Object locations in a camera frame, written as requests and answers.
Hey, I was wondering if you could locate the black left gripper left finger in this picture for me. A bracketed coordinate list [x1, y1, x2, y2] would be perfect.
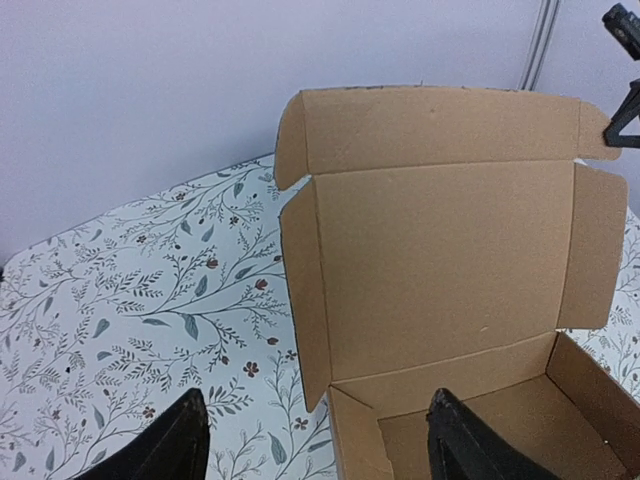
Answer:
[79, 388, 210, 480]

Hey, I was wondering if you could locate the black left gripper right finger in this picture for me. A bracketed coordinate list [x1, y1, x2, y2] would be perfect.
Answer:
[426, 388, 556, 480]

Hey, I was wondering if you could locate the right aluminium frame post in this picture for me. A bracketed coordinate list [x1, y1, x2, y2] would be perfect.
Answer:
[518, 0, 561, 91]

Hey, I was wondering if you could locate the floral patterned table mat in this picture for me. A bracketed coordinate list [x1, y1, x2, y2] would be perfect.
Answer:
[0, 152, 640, 480]

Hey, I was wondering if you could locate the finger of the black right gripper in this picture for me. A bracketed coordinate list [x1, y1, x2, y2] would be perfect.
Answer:
[603, 79, 640, 149]

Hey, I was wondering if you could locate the brown cardboard box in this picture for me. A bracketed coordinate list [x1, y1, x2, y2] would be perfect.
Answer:
[275, 86, 639, 479]

